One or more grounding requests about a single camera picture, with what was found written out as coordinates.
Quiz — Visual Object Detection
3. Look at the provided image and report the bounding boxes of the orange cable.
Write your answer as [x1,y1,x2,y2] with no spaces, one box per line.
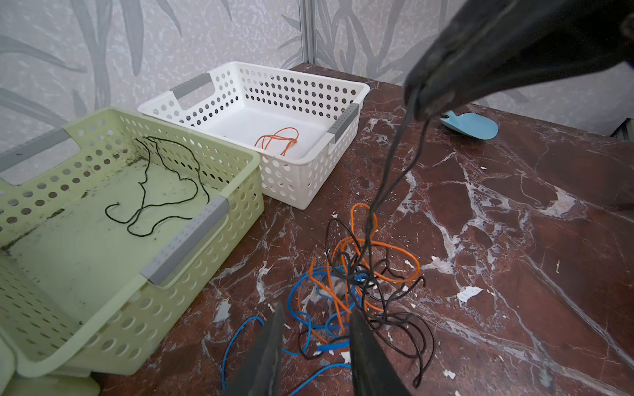
[253,126,300,158]

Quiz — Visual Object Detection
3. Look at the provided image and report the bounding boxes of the light green basket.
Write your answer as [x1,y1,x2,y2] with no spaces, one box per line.
[1,339,101,395]
[1,107,264,377]

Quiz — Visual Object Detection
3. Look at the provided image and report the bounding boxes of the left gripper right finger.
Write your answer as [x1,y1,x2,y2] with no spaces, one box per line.
[349,310,410,396]

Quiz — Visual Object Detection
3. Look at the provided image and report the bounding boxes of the white perforated basket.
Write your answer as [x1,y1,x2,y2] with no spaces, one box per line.
[138,62,370,210]

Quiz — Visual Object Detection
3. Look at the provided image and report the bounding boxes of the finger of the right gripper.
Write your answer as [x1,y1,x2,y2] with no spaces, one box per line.
[403,0,633,120]

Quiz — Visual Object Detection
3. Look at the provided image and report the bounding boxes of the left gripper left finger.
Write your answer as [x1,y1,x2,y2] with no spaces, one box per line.
[222,302,286,395]

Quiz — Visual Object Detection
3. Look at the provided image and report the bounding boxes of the middle light green basket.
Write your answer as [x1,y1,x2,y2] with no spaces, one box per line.
[1,107,264,377]

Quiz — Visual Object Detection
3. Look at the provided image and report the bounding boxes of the left light green basket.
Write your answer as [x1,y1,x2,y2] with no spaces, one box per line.
[1,339,101,395]

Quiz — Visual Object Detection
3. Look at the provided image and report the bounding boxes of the light blue scoop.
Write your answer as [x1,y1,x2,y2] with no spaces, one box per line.
[440,112,499,140]

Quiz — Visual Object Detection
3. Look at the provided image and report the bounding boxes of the black blue orange cables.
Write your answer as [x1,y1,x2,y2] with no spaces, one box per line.
[220,201,437,396]

